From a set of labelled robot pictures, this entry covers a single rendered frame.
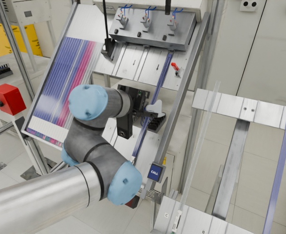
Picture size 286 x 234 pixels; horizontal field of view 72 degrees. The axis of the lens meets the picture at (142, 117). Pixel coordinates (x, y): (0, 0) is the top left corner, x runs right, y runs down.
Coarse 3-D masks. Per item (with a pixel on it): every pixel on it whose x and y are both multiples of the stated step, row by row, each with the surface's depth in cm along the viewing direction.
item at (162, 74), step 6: (168, 54) 79; (168, 60) 78; (162, 72) 78; (162, 78) 77; (156, 90) 77; (156, 96) 77; (144, 120) 76; (144, 126) 76; (144, 132) 76; (138, 138) 75; (138, 144) 75
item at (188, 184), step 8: (216, 80) 66; (216, 88) 65; (208, 112) 64; (208, 120) 63; (200, 136) 62; (200, 144) 62; (192, 168) 60; (192, 176) 60; (184, 192) 59; (184, 200) 59
